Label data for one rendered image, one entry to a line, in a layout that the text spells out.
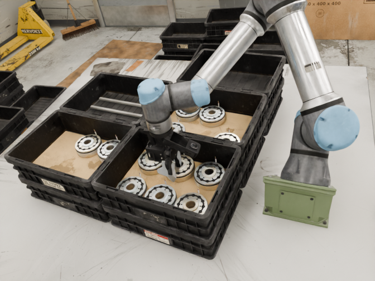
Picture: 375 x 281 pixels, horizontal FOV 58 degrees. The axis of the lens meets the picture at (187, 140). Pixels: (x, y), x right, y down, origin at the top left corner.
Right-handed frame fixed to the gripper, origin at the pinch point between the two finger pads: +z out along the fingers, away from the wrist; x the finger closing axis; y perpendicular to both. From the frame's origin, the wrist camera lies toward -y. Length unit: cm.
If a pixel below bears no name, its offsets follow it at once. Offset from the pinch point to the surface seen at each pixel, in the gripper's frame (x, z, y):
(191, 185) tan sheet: 2.6, 2.2, -5.3
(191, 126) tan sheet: -27.3, 2.2, 3.7
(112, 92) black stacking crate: -46, 2, 50
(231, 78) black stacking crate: -64, 2, -5
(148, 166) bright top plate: -0.5, -0.7, 10.8
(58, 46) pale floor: -249, 85, 257
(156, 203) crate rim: 18.7, -7.8, -1.4
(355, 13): -280, 62, -75
